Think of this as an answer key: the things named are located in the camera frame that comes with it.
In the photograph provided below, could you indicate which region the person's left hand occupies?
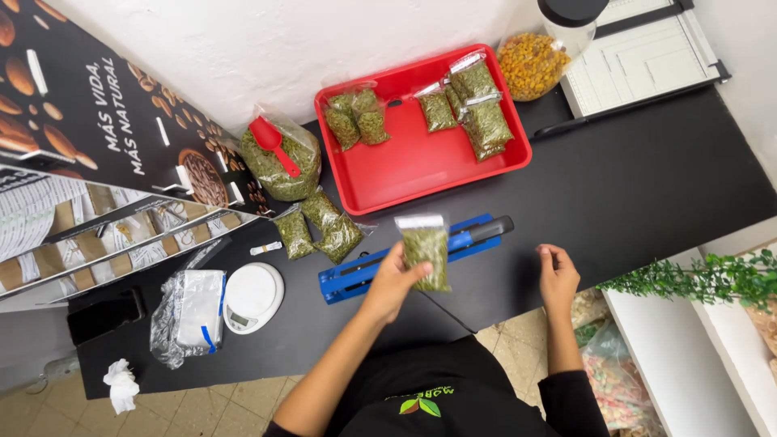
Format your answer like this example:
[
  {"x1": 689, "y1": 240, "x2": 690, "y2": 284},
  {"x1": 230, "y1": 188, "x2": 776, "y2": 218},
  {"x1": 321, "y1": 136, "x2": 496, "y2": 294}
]
[{"x1": 362, "y1": 240, "x2": 434, "y2": 324}]

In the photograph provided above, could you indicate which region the person's right hand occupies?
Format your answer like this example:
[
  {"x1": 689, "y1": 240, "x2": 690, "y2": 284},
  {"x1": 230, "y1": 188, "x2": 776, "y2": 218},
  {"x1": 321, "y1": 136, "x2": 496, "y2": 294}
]
[{"x1": 536, "y1": 243, "x2": 582, "y2": 312}]

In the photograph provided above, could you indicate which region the small bag of pumpkin seeds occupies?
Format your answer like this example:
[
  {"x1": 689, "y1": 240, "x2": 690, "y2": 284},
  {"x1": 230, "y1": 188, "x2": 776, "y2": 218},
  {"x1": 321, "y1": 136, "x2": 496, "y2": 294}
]
[
  {"x1": 323, "y1": 92, "x2": 363, "y2": 152},
  {"x1": 394, "y1": 212, "x2": 453, "y2": 293},
  {"x1": 459, "y1": 92, "x2": 515, "y2": 163},
  {"x1": 448, "y1": 50, "x2": 500, "y2": 103},
  {"x1": 272, "y1": 205, "x2": 317, "y2": 262},
  {"x1": 300, "y1": 187, "x2": 342, "y2": 235},
  {"x1": 351, "y1": 88, "x2": 392, "y2": 146},
  {"x1": 414, "y1": 81, "x2": 459, "y2": 134},
  {"x1": 312, "y1": 214, "x2": 366, "y2": 265}
]

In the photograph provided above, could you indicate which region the blue heat sealer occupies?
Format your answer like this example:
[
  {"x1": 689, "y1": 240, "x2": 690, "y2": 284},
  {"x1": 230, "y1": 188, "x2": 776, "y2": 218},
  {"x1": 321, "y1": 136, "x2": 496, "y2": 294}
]
[{"x1": 317, "y1": 213, "x2": 516, "y2": 306}]

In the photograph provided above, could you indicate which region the heap of candy bags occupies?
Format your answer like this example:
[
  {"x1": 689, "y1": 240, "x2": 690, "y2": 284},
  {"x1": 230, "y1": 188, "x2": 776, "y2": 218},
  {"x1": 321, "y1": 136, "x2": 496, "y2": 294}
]
[{"x1": 569, "y1": 288, "x2": 665, "y2": 437}]

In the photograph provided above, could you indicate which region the person's black apron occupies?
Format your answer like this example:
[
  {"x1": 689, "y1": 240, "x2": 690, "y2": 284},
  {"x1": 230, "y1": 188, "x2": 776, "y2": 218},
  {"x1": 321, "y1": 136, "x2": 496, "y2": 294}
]
[{"x1": 263, "y1": 334, "x2": 611, "y2": 437}]

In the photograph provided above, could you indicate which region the red plastic tray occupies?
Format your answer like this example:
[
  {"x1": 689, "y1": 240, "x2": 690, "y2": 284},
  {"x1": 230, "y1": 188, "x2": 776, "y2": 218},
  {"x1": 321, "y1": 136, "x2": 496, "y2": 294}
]
[{"x1": 313, "y1": 43, "x2": 534, "y2": 217}]

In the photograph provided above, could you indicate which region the white kitchen scale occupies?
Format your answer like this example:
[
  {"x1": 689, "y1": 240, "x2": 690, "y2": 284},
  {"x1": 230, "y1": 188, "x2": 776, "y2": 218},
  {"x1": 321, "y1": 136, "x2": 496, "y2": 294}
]
[{"x1": 222, "y1": 261, "x2": 285, "y2": 336}]

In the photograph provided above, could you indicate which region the green artificial plant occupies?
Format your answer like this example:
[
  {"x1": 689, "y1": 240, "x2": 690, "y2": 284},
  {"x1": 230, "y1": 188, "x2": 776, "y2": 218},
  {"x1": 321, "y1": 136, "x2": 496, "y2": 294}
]
[{"x1": 597, "y1": 248, "x2": 777, "y2": 314}]

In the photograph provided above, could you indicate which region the white shelf unit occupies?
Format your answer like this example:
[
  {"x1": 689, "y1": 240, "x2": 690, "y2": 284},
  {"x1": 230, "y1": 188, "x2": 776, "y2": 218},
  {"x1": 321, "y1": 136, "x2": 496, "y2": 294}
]
[{"x1": 603, "y1": 240, "x2": 777, "y2": 437}]

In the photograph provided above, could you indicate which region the large bag of pumpkin seeds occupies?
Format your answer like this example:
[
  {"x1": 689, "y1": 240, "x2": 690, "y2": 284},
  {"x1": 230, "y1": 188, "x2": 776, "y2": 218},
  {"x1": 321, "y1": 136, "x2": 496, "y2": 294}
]
[{"x1": 239, "y1": 106, "x2": 323, "y2": 203}]

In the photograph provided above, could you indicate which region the red plastic scoop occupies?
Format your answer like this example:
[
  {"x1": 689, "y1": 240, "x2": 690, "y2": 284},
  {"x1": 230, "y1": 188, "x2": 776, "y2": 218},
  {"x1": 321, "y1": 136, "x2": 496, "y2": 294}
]
[{"x1": 248, "y1": 116, "x2": 302, "y2": 178}]

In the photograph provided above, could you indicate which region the pack of clear plastic bags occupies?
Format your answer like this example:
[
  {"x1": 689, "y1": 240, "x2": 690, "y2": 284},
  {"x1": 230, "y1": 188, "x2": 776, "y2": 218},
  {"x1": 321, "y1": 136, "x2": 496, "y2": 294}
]
[{"x1": 149, "y1": 269, "x2": 228, "y2": 370}]

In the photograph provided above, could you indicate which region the clear jar of yellow snacks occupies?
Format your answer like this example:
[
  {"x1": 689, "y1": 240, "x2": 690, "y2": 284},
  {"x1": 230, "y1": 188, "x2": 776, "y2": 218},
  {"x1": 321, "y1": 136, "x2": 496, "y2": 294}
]
[{"x1": 497, "y1": 0, "x2": 610, "y2": 103}]

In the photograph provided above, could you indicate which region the white paper cutter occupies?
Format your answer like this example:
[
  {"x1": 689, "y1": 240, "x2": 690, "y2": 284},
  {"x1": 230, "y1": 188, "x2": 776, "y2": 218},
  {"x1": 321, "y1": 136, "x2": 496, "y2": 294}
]
[{"x1": 532, "y1": 0, "x2": 733, "y2": 142}]

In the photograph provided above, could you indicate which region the black phone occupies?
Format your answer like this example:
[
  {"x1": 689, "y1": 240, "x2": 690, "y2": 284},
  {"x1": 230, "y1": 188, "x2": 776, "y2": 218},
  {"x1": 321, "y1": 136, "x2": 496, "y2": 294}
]
[{"x1": 66, "y1": 288, "x2": 147, "y2": 347}]

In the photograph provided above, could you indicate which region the crumpled white tissue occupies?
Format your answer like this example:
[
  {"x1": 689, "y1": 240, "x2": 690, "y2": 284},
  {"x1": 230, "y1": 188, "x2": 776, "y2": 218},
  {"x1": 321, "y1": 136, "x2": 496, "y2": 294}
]
[{"x1": 102, "y1": 357, "x2": 141, "y2": 416}]

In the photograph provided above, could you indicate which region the display rack with printed panel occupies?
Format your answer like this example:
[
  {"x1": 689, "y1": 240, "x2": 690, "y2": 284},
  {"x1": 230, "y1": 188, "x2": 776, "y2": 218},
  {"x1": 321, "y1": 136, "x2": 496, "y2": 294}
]
[{"x1": 0, "y1": 0, "x2": 277, "y2": 305}]

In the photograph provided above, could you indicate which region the black power cord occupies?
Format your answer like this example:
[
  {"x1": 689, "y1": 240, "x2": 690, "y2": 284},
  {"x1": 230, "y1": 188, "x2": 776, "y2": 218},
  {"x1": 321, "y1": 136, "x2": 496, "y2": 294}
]
[{"x1": 419, "y1": 290, "x2": 479, "y2": 336}]

